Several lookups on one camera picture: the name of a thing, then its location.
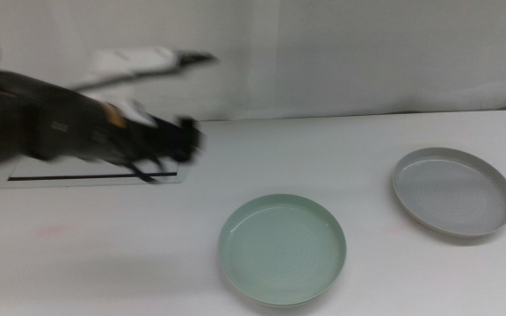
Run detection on green shallow bowl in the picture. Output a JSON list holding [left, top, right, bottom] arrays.
[[217, 193, 348, 307]]

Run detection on grey shallow bowl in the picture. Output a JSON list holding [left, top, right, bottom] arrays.
[[392, 147, 506, 239]]

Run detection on white fabric backdrop curtain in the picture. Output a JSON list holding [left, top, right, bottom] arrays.
[[0, 0, 506, 129]]

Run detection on grey rectangular cable hatch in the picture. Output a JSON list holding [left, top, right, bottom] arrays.
[[0, 154, 191, 190]]

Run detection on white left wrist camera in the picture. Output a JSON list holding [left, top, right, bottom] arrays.
[[88, 46, 179, 128]]

